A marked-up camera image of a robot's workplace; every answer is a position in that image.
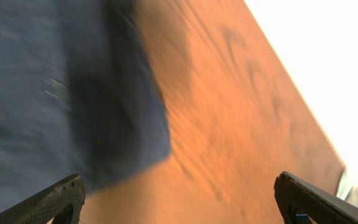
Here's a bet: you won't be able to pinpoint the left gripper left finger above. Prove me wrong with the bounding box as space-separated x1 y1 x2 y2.
0 174 86 224

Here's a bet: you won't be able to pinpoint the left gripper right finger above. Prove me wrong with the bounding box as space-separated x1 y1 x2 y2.
274 171 358 224

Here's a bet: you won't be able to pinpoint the navy blue denim shorts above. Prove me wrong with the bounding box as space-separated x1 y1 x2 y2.
0 0 171 212

